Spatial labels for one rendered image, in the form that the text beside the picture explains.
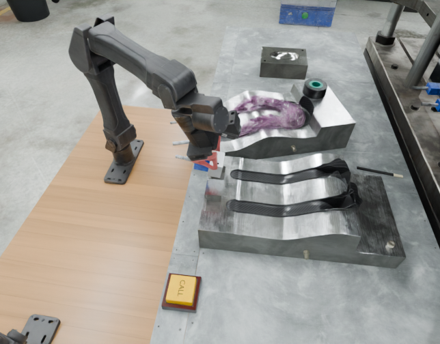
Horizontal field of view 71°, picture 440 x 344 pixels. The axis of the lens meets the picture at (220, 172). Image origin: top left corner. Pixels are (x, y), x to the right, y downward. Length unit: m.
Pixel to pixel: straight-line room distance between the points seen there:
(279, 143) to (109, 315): 0.68
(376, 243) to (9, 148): 2.43
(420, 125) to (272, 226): 0.82
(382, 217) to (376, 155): 0.31
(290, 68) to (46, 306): 1.20
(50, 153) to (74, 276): 1.70
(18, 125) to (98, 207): 1.97
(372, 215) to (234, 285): 0.40
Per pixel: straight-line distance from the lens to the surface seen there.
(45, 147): 2.57
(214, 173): 0.84
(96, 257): 0.89
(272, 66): 1.43
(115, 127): 0.93
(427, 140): 1.36
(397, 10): 1.89
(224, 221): 0.78
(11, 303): 0.93
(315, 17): 4.10
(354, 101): 1.40
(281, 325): 0.78
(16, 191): 2.36
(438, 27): 1.52
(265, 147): 1.02
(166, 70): 0.67
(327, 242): 0.79
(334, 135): 1.09
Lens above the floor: 1.54
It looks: 48 degrees down
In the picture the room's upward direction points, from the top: straight up
